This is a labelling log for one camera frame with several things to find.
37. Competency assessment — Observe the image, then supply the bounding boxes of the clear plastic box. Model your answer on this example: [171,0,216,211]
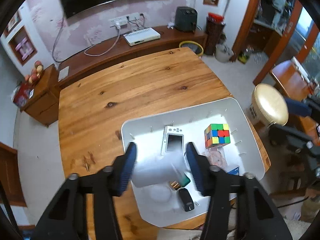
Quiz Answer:
[202,146,228,170]

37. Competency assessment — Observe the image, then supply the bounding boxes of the green small case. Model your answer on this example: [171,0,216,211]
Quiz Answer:
[178,173,190,187]

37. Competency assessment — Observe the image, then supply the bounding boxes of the gold round compact case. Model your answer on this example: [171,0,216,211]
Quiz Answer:
[252,83,289,126]

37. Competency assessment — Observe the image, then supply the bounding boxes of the colourful rubik's cube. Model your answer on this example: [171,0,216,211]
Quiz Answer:
[204,124,231,148]

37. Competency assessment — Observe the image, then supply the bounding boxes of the blue dental floss box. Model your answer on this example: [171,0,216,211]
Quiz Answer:
[226,165,240,176]

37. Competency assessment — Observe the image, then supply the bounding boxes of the white handheld game console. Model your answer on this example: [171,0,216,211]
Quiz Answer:
[161,126,184,155]

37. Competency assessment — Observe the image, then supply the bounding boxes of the white bottle-shaped plastic piece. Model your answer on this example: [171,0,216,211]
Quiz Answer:
[131,153,187,187]

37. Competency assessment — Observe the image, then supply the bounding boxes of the black car key fob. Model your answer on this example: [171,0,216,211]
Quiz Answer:
[178,188,194,212]

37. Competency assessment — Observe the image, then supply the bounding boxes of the wooden side chair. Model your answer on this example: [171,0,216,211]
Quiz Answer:
[270,60,313,101]

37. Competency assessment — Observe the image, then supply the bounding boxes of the white storage tray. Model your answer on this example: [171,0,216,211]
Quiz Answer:
[121,98,266,227]

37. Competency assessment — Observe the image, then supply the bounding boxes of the yellow oil bottle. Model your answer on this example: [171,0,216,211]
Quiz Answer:
[238,48,252,64]

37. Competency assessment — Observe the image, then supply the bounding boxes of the white bucket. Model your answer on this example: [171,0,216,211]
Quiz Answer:
[215,44,234,63]

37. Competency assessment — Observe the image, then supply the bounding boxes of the small wooden side cabinet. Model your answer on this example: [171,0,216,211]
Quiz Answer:
[20,64,60,127]

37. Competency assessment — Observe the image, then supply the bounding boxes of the yellow-rimmed trash bin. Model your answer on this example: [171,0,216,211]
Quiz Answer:
[179,41,204,57]

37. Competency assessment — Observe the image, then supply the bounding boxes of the dark woven tall basket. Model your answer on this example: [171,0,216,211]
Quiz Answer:
[204,12,225,55]

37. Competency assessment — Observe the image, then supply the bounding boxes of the red gift box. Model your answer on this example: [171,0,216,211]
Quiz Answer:
[11,82,33,108]

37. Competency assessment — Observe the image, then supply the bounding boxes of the peach fruit ornament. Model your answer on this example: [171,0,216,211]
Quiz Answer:
[25,61,44,85]

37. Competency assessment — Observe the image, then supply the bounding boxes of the brown wooden tv cabinet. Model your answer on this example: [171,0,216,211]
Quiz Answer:
[56,24,208,91]

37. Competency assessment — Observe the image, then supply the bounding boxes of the white set-top box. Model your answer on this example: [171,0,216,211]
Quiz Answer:
[123,28,161,47]

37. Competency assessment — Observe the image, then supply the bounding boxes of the dark green air fryer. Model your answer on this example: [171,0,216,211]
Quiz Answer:
[174,7,197,33]

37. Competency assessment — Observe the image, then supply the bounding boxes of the pink items in niche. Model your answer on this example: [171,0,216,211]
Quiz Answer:
[15,37,34,61]

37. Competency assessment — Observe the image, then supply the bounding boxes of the white charging cable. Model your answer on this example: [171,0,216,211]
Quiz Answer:
[83,24,122,57]

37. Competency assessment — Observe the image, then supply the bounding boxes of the white wall power strip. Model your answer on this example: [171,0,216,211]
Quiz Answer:
[108,12,143,27]

